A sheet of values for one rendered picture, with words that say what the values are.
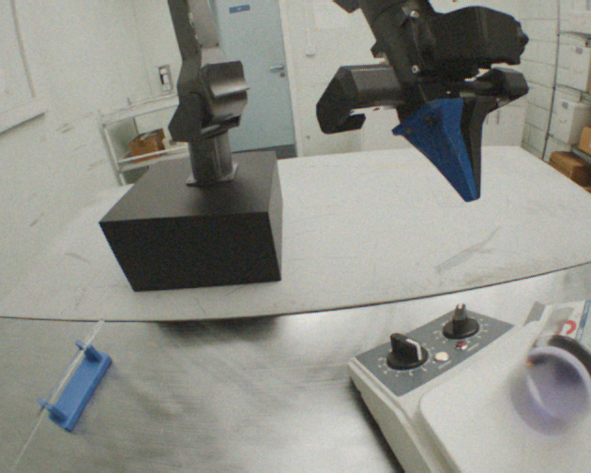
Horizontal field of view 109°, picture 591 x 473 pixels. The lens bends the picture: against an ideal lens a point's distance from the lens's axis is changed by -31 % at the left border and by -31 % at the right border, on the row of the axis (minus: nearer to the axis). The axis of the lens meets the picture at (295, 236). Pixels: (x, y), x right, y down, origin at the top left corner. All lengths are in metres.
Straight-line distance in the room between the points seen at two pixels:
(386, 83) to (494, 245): 0.33
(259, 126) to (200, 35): 2.68
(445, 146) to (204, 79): 0.26
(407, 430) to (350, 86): 0.20
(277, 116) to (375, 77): 2.83
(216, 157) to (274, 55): 2.58
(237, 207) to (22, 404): 0.36
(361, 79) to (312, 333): 0.24
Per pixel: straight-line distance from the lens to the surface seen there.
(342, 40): 3.00
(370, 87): 0.18
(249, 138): 3.08
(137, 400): 0.33
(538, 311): 0.39
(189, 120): 0.38
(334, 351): 0.30
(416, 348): 0.23
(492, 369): 0.21
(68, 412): 0.36
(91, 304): 0.48
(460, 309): 0.27
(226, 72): 0.38
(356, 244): 0.42
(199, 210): 0.34
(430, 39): 0.22
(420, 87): 0.21
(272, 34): 2.95
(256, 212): 0.32
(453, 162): 0.23
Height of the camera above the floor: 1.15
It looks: 34 degrees down
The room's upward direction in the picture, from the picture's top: 8 degrees counter-clockwise
